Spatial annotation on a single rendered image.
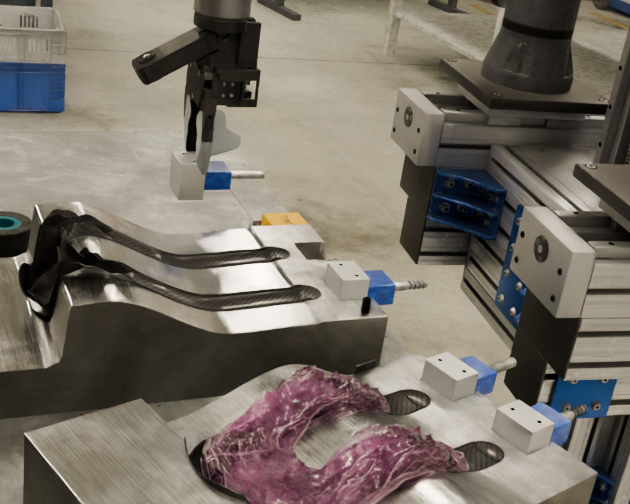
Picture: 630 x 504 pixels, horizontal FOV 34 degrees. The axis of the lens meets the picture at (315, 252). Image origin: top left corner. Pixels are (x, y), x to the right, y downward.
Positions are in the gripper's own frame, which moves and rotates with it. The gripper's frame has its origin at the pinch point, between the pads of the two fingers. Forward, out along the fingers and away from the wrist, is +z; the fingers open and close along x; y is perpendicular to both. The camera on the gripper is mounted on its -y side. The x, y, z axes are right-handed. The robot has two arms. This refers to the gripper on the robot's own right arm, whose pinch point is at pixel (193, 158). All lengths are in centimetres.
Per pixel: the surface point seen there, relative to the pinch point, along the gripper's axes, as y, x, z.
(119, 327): -17.8, -36.0, 4.8
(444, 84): 248, 346, 96
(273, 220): 14.2, 2.7, 11.3
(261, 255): 4.8, -17.4, 6.7
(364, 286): 12.8, -31.6, 4.3
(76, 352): -22.2, -36.0, 7.4
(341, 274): 10.3, -30.1, 3.3
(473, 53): 243, 316, 70
